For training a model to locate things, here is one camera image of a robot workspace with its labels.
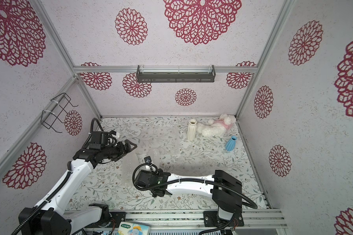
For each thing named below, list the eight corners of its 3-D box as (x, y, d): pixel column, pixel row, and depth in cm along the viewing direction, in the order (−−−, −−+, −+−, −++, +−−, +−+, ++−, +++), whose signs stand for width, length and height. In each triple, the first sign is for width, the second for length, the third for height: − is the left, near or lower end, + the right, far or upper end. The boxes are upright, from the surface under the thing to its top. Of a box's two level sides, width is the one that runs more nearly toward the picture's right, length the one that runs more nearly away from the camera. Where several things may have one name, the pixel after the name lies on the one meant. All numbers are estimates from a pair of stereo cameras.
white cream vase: (187, 141, 108) (189, 125, 94) (187, 134, 111) (188, 118, 98) (194, 141, 108) (197, 125, 94) (193, 134, 111) (196, 118, 98)
